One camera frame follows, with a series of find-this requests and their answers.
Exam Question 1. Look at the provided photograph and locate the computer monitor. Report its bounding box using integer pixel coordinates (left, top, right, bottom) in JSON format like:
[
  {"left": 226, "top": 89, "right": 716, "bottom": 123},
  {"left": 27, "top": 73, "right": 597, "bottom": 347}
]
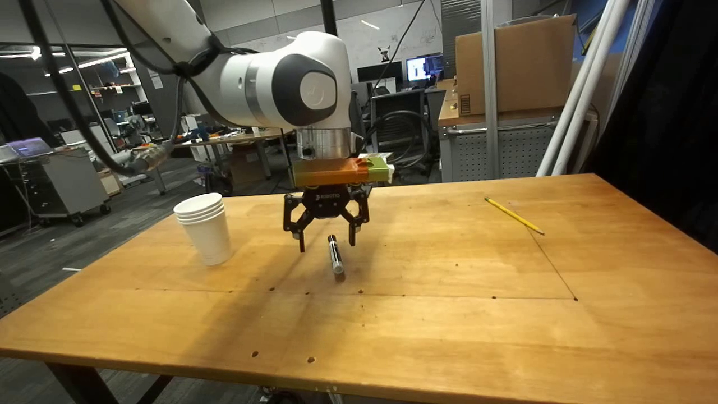
[{"left": 401, "top": 52, "right": 447, "bottom": 85}]

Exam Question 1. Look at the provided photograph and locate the silver vertical post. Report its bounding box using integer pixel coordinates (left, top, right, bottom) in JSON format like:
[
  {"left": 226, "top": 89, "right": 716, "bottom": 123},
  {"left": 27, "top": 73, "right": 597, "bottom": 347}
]
[{"left": 481, "top": 0, "right": 503, "bottom": 182}]

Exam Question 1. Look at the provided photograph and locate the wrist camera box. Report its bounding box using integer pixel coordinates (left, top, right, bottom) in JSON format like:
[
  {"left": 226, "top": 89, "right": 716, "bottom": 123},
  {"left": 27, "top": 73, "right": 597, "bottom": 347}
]
[{"left": 292, "top": 151, "right": 398, "bottom": 190}]

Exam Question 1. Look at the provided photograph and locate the metal shelf rack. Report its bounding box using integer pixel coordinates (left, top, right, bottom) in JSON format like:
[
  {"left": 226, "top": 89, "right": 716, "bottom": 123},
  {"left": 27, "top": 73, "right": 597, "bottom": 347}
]
[{"left": 54, "top": 47, "right": 152, "bottom": 144}]

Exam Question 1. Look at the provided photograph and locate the black vertical pole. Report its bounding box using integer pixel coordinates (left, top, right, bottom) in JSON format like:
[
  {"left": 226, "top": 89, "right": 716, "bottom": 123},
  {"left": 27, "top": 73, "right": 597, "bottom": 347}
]
[{"left": 318, "top": 0, "right": 340, "bottom": 38}]

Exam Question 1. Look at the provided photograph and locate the black table frame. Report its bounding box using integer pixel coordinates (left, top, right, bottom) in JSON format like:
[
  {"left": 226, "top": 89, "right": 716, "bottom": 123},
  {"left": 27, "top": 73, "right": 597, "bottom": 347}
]
[{"left": 43, "top": 361, "right": 175, "bottom": 404}]

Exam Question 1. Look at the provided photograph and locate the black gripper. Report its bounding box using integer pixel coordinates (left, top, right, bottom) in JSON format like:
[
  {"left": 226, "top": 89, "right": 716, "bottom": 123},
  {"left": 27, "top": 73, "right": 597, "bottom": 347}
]
[{"left": 281, "top": 185, "right": 373, "bottom": 257}]

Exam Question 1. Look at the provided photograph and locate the large cardboard box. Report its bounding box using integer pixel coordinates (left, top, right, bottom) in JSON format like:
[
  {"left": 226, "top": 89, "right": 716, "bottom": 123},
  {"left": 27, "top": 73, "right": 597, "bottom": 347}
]
[{"left": 453, "top": 12, "right": 578, "bottom": 119}]

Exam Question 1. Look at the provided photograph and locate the white foam cup stack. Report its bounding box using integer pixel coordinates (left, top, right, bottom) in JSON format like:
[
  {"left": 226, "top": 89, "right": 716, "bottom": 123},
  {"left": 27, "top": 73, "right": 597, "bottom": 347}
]
[{"left": 173, "top": 192, "right": 234, "bottom": 268}]

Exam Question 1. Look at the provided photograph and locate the open laptop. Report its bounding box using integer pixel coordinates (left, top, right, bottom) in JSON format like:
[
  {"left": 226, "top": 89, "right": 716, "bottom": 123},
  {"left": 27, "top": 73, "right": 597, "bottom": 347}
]
[{"left": 4, "top": 135, "right": 54, "bottom": 164}]

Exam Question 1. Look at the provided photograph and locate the grey marker pen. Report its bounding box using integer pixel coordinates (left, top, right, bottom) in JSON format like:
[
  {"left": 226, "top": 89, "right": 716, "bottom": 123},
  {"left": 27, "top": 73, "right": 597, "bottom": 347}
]
[{"left": 326, "top": 233, "right": 347, "bottom": 286}]

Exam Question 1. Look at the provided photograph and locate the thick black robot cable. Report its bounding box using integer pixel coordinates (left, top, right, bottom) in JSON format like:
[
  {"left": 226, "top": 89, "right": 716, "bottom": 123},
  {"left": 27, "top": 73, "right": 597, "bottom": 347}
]
[
  {"left": 18, "top": 0, "right": 189, "bottom": 181},
  {"left": 99, "top": 0, "right": 261, "bottom": 76}
]

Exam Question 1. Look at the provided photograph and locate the yellow pencil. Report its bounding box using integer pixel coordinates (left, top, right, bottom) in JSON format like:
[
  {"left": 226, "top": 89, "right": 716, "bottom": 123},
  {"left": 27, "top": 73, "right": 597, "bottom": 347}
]
[{"left": 483, "top": 196, "right": 547, "bottom": 238}]

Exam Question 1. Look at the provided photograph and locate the grey equipment cart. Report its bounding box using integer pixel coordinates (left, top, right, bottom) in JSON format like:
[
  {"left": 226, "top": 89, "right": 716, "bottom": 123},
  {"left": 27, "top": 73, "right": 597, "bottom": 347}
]
[{"left": 13, "top": 142, "right": 113, "bottom": 227}]

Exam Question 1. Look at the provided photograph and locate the black curtain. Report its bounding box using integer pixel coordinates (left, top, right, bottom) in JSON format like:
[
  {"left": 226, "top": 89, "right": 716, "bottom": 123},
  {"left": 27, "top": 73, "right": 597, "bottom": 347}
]
[{"left": 591, "top": 0, "right": 718, "bottom": 255}]

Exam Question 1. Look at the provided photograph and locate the white pipe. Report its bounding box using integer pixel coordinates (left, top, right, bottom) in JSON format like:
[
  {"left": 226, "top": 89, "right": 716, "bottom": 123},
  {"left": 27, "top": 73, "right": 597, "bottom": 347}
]
[
  {"left": 537, "top": 0, "right": 638, "bottom": 181},
  {"left": 549, "top": 0, "right": 665, "bottom": 178}
]

